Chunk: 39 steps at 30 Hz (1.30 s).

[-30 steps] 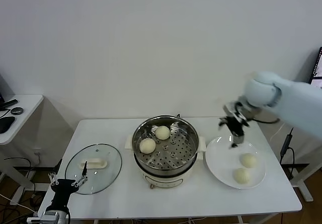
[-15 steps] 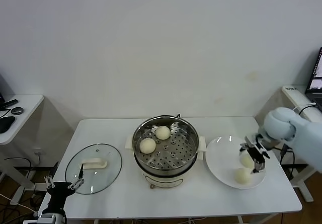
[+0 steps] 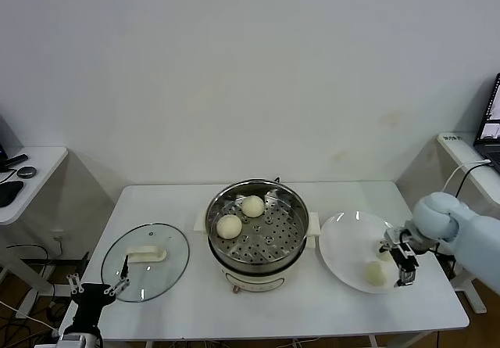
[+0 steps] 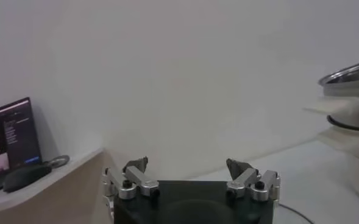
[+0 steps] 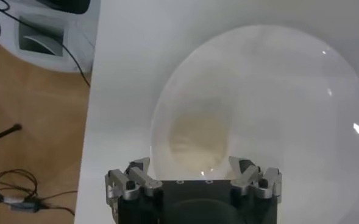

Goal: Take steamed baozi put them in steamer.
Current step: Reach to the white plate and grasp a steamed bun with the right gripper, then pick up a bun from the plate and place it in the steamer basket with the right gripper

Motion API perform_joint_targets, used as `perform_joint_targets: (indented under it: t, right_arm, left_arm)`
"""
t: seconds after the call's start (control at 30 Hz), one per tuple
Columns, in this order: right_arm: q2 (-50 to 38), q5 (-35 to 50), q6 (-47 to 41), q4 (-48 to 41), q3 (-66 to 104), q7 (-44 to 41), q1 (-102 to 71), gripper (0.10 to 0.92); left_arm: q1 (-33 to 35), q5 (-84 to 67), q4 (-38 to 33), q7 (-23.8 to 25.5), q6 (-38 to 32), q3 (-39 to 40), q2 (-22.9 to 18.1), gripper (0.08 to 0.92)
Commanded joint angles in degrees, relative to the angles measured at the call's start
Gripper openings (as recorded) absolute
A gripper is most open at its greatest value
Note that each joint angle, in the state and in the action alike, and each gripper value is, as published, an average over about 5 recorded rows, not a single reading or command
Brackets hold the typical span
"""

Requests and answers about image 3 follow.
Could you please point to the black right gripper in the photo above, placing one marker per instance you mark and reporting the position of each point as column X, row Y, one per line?
column 406, row 264

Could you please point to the black printed desk label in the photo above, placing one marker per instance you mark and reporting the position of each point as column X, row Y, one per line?
column 452, row 138

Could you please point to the white wall socket plug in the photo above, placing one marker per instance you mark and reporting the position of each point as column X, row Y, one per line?
column 58, row 239

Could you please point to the black laptop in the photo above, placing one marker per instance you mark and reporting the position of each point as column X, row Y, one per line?
column 488, row 140

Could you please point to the black bar device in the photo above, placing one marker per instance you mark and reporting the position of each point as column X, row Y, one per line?
column 16, row 160

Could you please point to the white round plate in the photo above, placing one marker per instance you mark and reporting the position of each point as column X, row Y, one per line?
column 347, row 246

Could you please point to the white steamed baozi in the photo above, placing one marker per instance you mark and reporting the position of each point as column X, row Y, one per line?
column 253, row 206
column 383, row 255
column 376, row 273
column 229, row 227

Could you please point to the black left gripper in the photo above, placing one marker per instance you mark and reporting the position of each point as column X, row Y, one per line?
column 91, row 295

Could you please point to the stainless steel steamer basket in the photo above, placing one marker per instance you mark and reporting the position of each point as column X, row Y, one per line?
column 273, row 230

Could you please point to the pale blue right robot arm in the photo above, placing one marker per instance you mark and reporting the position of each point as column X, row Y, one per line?
column 468, row 234

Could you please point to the white electric cooker pot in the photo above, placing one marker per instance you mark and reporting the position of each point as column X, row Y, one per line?
column 254, row 279

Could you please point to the black computer monitor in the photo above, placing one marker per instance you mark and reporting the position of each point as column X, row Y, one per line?
column 6, row 137

